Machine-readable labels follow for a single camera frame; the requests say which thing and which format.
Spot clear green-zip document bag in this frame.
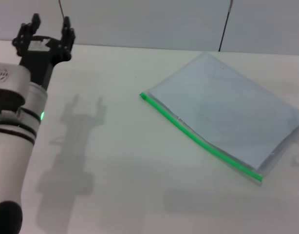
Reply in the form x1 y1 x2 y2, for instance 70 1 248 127
139 51 299 187

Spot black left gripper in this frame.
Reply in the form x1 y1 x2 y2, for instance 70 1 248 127
12 13 76 91

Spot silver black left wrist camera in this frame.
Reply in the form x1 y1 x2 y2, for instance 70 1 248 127
0 62 31 108

